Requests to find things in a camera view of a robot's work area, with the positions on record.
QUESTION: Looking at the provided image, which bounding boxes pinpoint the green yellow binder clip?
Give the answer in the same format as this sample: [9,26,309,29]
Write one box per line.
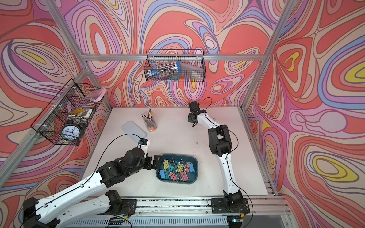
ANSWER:
[176,163,185,173]

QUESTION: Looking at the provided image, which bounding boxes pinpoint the black wire basket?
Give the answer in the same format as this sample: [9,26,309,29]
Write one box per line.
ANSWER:
[144,48,206,82]
[30,79,101,146]

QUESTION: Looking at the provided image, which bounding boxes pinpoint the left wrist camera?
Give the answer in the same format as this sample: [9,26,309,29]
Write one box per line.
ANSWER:
[137,138,150,156]

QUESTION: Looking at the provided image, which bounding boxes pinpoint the clear tube with pens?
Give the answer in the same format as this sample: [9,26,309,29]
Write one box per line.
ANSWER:
[147,61,181,77]

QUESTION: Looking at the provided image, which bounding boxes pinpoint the yellow white box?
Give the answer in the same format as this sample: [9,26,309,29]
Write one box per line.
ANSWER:
[71,106,93,119]

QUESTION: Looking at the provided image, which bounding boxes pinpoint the clear cup with pens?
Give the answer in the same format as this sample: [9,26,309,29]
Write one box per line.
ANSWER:
[141,108,157,132]

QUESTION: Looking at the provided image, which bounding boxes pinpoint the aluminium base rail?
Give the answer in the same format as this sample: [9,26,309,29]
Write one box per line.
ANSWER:
[48,196,297,228]

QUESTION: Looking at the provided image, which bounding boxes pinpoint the black wire basket back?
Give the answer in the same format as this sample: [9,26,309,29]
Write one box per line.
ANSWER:
[144,48,206,82]

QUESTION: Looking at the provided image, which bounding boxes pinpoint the black wire basket left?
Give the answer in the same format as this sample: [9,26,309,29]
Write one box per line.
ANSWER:
[30,79,101,146]

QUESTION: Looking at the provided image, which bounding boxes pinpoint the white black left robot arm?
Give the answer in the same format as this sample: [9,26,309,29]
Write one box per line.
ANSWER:
[21,147,161,228]

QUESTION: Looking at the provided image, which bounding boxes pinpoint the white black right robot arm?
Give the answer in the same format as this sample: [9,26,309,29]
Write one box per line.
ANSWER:
[188,102,251,217]

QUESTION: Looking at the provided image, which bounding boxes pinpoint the pink binder clip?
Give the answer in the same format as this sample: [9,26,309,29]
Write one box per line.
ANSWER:
[169,172,178,181]
[184,162,190,173]

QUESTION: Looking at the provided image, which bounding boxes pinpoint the pink plastic item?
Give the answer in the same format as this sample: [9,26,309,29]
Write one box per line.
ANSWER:
[85,88,107,103]

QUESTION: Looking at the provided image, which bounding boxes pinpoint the translucent blue box lid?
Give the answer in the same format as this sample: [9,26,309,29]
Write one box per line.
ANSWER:
[122,121,147,143]

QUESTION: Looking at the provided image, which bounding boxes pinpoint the dark teal storage tray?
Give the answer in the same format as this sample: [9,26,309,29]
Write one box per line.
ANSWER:
[155,154,199,184]

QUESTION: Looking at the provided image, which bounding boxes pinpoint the black alarm clock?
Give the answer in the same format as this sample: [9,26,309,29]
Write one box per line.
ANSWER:
[60,120,85,142]

